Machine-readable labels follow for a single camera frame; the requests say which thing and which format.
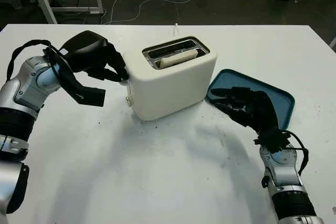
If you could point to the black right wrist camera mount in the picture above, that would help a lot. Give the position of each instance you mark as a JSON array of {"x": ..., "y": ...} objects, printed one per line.
[{"x": 271, "y": 140}]

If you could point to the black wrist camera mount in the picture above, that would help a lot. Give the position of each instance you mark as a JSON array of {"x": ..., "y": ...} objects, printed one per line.
[
  {"x": 89, "y": 96},
  {"x": 271, "y": 140}
]

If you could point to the slice of bread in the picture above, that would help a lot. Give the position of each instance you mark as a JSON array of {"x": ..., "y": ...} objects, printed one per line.
[{"x": 178, "y": 58}]

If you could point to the blue plastic tray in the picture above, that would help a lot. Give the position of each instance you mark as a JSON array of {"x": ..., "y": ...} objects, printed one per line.
[{"x": 244, "y": 79}]

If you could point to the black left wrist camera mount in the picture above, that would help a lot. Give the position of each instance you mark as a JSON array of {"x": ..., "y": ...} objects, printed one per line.
[{"x": 89, "y": 96}]

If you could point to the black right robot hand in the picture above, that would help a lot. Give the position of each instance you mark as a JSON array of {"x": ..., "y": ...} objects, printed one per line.
[{"x": 260, "y": 111}]

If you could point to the small toaster dial knob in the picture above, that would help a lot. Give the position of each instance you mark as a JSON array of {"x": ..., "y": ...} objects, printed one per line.
[{"x": 128, "y": 100}]

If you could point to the white table leg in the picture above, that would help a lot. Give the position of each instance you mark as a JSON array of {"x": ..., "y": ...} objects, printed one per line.
[{"x": 333, "y": 44}]

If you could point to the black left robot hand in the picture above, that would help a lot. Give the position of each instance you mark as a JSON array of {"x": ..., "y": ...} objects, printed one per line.
[{"x": 86, "y": 51}]

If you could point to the cream white toaster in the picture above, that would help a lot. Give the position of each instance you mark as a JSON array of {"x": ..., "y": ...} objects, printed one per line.
[{"x": 173, "y": 90}]

